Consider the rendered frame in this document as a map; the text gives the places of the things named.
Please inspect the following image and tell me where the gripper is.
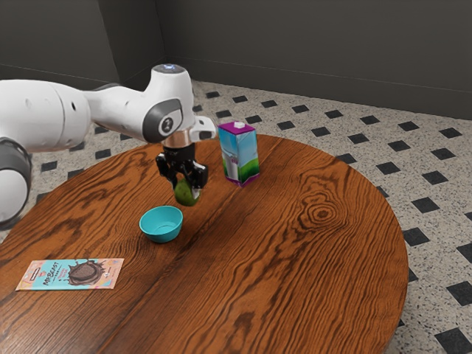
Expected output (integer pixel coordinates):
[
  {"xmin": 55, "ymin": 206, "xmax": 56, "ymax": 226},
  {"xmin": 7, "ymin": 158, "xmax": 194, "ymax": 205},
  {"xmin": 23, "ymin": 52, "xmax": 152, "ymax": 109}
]
[{"xmin": 155, "ymin": 142, "xmax": 208, "ymax": 198}]

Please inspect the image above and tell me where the green avocado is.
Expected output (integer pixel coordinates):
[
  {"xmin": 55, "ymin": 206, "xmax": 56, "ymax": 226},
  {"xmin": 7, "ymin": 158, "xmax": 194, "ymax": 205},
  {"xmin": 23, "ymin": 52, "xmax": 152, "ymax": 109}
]
[{"xmin": 174, "ymin": 178, "xmax": 201, "ymax": 207}]

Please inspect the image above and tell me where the teal bowl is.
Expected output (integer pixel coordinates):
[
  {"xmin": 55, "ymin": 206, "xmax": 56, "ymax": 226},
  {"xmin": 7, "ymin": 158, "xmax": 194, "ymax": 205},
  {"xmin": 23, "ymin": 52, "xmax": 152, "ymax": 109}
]
[{"xmin": 139, "ymin": 205, "xmax": 184, "ymax": 244}]

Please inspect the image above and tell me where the milk carton with purple top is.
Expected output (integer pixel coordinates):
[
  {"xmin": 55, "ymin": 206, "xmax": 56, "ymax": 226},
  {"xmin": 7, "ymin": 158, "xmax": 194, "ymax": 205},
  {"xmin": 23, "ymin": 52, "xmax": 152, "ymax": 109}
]
[{"xmin": 217, "ymin": 121, "xmax": 260, "ymax": 188}]

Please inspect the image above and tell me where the flat chocolate bar packet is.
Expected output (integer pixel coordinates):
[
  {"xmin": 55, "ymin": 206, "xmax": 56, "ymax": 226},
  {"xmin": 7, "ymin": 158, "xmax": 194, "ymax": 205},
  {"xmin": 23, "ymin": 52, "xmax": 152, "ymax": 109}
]
[{"xmin": 15, "ymin": 258, "xmax": 125, "ymax": 292}]

